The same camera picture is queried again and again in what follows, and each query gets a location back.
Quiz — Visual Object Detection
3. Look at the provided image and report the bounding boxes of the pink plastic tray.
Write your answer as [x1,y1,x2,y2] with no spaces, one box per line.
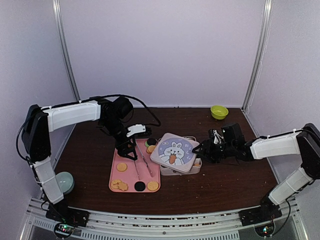
[108,138,161,193]

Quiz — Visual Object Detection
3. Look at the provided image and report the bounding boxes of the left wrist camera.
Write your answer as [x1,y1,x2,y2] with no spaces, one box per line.
[126,124,152,138]

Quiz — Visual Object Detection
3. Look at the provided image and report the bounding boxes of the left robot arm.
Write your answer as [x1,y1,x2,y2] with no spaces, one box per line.
[21,96,146,222]

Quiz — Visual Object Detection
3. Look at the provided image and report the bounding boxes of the right frame post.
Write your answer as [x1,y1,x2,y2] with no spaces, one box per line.
[242,0,273,114]

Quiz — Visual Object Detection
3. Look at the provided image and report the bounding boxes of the white divided cookie tin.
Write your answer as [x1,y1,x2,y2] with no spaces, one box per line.
[158,136,202,176]

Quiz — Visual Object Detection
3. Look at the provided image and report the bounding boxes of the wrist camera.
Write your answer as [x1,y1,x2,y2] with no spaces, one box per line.
[126,124,152,138]
[208,129,224,145]

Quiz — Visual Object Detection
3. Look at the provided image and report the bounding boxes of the round tan cookie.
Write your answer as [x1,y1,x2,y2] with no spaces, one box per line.
[147,181,159,192]
[146,145,156,154]

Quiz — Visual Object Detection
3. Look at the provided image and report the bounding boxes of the frame post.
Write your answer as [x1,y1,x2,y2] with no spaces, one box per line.
[242,0,273,114]
[52,0,81,101]

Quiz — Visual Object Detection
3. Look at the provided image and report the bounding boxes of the metal serving tongs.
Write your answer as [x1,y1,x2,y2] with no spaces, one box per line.
[133,140,153,183]

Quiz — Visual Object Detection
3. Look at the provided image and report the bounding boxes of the round cookie red mark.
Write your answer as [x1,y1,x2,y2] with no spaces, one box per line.
[110,179,122,189]

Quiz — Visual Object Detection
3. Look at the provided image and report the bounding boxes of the round tan cookie bottom right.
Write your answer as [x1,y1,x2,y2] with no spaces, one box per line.
[147,181,159,192]

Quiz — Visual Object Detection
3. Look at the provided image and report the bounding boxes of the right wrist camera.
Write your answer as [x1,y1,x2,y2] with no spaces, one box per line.
[208,129,224,145]

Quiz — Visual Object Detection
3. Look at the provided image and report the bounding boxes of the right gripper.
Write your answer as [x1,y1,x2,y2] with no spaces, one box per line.
[192,138,236,164]

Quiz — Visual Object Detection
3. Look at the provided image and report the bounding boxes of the black sandwich cookie lower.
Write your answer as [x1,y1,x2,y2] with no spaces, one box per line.
[134,181,146,192]

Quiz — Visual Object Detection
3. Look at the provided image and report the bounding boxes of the green plastic bowl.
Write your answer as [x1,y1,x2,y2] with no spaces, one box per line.
[210,105,229,120]

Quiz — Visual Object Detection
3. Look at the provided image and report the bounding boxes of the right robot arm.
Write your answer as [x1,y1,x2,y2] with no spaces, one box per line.
[192,123,320,221]

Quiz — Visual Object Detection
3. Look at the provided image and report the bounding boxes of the black sandwich cookie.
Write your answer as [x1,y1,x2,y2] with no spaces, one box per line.
[147,138,157,146]
[134,181,146,192]

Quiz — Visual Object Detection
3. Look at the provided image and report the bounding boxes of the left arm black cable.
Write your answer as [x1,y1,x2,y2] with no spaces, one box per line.
[89,94,162,127]

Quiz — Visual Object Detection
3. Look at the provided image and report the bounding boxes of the left frame post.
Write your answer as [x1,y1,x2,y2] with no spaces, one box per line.
[52,0,81,101]

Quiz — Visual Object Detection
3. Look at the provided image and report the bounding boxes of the black sandwich cookie top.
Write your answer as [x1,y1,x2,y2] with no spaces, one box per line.
[147,138,157,146]

